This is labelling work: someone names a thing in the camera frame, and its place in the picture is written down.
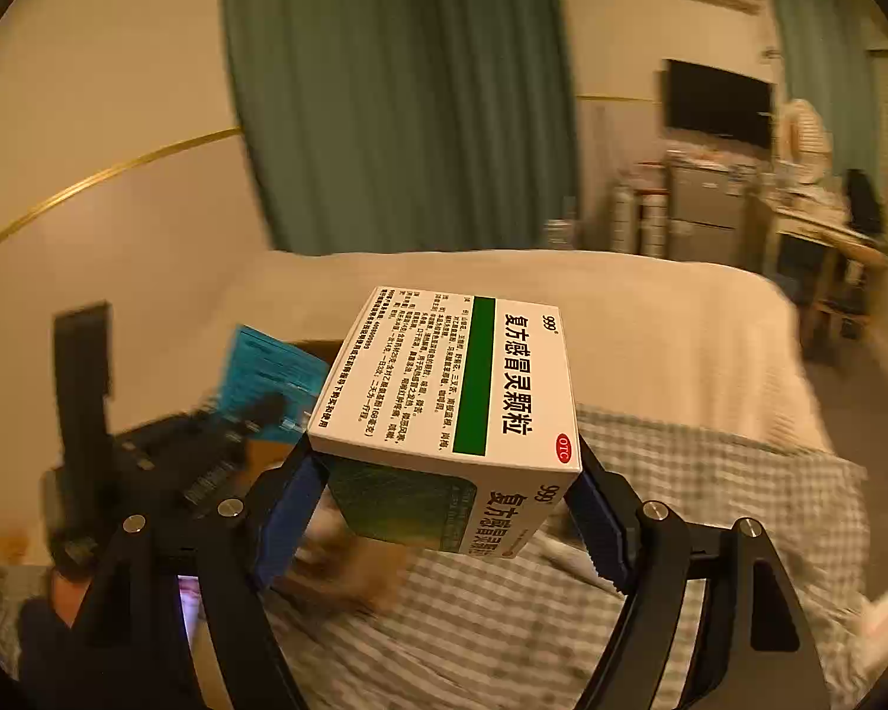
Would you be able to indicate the grey checkered cloth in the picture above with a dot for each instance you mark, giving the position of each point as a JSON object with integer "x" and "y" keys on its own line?
{"x": 488, "y": 621}

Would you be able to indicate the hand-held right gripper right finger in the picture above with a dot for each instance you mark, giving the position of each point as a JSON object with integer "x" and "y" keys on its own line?
{"x": 599, "y": 525}

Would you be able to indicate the black flat screen television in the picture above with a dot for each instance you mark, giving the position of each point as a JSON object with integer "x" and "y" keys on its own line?
{"x": 718, "y": 111}

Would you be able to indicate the cream wooden desk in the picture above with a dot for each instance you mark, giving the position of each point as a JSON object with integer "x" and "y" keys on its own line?
{"x": 832, "y": 237}

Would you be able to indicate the black chair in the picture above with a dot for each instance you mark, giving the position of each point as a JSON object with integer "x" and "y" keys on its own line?
{"x": 862, "y": 200}

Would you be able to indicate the pale green curtain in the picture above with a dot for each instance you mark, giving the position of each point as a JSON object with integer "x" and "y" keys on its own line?
{"x": 810, "y": 52}

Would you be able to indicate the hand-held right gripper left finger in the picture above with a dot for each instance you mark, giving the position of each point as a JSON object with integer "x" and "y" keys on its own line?
{"x": 288, "y": 518}

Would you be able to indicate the grey cluttered cabinet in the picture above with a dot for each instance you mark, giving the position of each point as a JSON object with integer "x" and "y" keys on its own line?
{"x": 703, "y": 207}

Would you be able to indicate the blue blister pack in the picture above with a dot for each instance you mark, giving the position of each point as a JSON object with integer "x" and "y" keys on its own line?
{"x": 266, "y": 373}

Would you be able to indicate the green white medicine box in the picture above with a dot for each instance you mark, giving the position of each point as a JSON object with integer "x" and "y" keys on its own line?
{"x": 444, "y": 377}

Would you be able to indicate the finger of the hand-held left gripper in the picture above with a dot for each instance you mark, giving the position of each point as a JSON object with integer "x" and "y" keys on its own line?
{"x": 255, "y": 414}
{"x": 218, "y": 481}

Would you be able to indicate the white drawer unit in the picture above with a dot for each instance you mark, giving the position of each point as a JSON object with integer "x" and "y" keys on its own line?
{"x": 640, "y": 218}

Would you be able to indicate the white bed duvet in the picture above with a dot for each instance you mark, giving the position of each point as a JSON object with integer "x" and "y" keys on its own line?
{"x": 636, "y": 325}

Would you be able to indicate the white framed round mirror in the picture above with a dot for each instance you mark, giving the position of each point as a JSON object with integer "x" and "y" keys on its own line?
{"x": 806, "y": 140}

